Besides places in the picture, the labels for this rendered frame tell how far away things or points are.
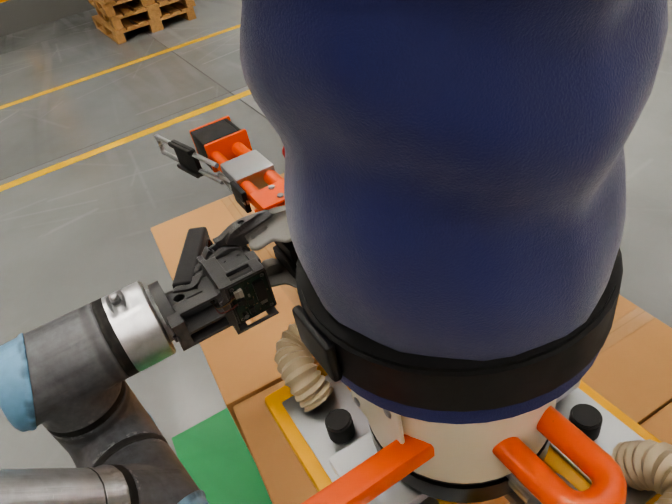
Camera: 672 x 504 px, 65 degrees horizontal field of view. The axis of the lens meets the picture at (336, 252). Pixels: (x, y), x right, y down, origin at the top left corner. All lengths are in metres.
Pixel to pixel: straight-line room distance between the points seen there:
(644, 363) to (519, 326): 1.14
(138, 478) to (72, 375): 0.12
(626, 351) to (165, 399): 1.62
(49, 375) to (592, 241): 0.48
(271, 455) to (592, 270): 0.59
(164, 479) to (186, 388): 1.66
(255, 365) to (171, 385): 1.38
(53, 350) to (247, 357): 0.42
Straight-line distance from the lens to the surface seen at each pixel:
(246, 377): 0.91
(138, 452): 0.62
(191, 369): 2.30
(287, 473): 0.80
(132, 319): 0.58
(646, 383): 1.40
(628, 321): 1.52
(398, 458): 0.43
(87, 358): 0.58
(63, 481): 0.54
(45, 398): 0.60
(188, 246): 0.67
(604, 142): 0.26
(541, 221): 0.28
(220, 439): 2.05
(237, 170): 0.80
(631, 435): 0.60
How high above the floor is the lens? 1.63
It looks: 39 degrees down
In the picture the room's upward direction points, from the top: 12 degrees counter-clockwise
